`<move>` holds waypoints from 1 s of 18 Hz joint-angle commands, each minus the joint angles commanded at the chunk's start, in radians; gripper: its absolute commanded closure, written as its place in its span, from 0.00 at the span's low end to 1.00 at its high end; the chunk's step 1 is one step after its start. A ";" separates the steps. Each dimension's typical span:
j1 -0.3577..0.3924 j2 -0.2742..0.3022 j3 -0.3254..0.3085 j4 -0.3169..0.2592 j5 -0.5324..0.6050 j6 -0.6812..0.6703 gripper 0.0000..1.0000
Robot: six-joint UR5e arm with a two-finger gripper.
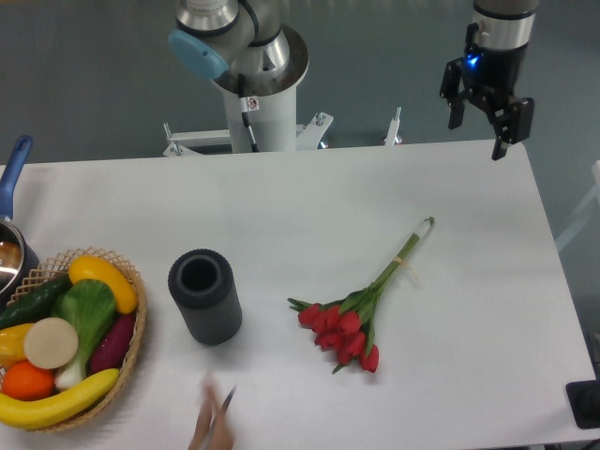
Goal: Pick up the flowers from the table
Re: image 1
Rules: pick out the white frame at right edge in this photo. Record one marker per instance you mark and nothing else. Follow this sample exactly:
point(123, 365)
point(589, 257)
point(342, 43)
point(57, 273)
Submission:
point(581, 214)

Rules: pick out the beige round slice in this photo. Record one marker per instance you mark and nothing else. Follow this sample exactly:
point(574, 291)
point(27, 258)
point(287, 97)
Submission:
point(50, 343)

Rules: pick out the blue handled saucepan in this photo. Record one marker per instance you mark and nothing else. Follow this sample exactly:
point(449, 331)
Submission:
point(17, 258)

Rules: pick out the red tulip bouquet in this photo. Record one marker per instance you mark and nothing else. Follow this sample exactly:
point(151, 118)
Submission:
point(347, 326)

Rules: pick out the woven wicker basket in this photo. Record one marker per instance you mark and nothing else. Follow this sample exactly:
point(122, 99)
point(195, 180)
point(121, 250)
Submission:
point(57, 266)

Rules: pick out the purple sweet potato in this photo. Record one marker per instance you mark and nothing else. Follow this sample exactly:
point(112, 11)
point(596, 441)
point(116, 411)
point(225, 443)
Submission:
point(112, 349)

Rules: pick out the dark grey ribbed vase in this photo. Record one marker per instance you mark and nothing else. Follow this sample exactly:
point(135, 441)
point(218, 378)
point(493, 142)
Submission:
point(201, 284)

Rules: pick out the yellow bell pepper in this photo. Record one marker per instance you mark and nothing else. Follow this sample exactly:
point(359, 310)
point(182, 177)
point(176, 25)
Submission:
point(12, 344)

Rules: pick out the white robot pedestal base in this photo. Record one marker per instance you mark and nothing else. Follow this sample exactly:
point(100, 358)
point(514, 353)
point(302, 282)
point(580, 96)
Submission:
point(255, 124)

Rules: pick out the black device at table edge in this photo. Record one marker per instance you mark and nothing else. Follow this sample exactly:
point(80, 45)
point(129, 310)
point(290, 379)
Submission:
point(583, 398)

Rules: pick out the orange fruit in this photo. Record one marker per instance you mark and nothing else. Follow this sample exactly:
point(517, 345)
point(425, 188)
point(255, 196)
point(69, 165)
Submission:
point(26, 382)

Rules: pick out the thin metal tool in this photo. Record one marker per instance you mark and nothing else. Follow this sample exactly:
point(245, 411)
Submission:
point(220, 417)

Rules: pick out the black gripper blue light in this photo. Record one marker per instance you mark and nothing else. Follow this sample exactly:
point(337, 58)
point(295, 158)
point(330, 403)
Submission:
point(490, 76)

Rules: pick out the green cucumber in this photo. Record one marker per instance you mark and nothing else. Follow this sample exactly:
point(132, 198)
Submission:
point(36, 304)

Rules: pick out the blurred human hand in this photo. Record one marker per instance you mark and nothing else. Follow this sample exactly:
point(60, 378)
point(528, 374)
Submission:
point(206, 422)

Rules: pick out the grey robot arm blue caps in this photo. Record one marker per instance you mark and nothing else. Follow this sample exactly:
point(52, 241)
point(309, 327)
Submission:
point(257, 62)

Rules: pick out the yellow banana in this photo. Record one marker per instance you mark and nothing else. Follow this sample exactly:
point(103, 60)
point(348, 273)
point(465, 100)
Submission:
point(55, 409)

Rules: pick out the green bok choy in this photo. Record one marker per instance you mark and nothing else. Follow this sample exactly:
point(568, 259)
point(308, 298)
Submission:
point(89, 306)

